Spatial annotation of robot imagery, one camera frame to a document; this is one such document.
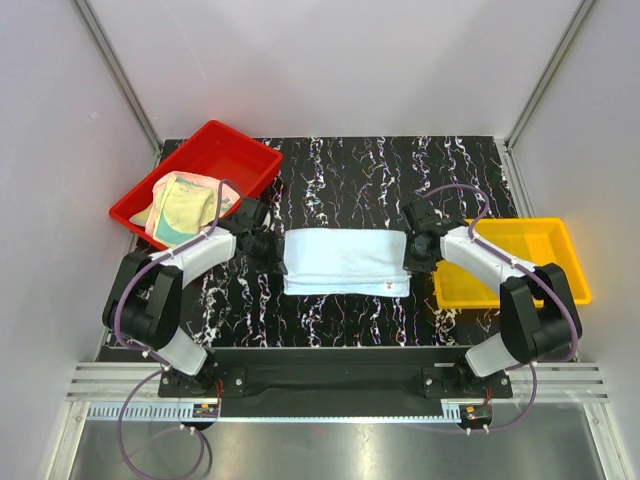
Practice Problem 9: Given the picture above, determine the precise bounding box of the light blue towel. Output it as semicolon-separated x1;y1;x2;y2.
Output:
283;228;410;298

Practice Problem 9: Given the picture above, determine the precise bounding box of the pastel yellow pink towel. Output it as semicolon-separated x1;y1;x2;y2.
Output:
129;171;241;248

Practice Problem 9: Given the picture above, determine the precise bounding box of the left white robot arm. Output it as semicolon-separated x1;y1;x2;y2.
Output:
102;199;286;396

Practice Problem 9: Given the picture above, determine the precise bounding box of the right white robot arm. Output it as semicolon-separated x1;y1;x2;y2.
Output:
402;200;582;397

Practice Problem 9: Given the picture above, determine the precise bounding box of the red plastic bin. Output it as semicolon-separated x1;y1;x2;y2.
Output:
109;120;283;251

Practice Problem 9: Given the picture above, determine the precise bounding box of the yellow plastic bin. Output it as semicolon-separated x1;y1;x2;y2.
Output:
434;218;592;309

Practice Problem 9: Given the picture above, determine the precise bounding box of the left connector box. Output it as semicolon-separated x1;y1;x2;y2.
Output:
193;403;220;419

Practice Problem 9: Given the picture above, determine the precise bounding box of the connector box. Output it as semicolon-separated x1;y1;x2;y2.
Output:
193;403;220;419
462;404;493;424

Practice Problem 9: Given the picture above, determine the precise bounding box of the right connector box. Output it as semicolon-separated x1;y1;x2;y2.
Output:
462;404;493;424

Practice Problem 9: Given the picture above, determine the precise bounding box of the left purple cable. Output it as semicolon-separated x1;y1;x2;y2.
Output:
112;178;246;476

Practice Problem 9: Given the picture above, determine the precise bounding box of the purple cable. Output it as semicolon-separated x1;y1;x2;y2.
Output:
112;178;246;476
414;183;581;434

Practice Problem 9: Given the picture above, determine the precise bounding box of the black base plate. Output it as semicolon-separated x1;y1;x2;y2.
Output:
158;363;513;399

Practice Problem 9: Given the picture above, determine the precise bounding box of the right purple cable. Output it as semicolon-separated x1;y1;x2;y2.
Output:
414;183;581;434

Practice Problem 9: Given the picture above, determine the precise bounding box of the aluminium rail frame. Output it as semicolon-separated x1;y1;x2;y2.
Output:
66;362;608;403

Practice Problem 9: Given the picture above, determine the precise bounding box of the white slotted cable duct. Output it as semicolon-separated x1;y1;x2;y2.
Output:
87;402;219;422

